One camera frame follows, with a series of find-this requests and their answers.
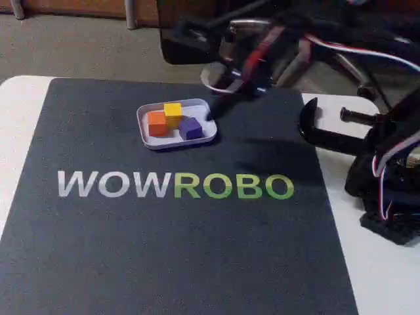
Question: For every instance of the yellow block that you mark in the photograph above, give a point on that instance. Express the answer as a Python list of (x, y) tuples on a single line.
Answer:
[(173, 110)]

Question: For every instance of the orange block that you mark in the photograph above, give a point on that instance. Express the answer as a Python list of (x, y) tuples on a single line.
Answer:
[(157, 124)]

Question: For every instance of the white rectangular tray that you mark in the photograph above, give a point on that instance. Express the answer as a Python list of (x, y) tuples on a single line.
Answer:
[(197, 142)]

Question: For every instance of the purple block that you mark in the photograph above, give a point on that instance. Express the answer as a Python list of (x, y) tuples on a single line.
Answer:
[(190, 128)]

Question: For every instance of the dark cabinet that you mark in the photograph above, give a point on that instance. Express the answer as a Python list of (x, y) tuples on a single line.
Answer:
[(170, 55)]

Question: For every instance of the chrome office chair base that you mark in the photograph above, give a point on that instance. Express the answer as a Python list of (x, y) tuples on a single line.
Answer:
[(354, 72)]

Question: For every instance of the black table clamp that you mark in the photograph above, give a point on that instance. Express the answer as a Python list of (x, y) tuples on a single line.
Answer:
[(328, 136)]

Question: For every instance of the grey metal leg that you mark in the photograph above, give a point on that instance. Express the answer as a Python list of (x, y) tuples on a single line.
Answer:
[(17, 8), (131, 13)]

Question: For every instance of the brown wooden furniture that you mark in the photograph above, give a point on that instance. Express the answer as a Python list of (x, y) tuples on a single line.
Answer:
[(65, 6)]

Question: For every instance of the dark WOWROBO mat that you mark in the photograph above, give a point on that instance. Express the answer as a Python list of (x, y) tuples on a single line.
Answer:
[(98, 246)]

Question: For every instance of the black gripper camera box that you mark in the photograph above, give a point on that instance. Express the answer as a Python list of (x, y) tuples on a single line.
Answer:
[(193, 34)]

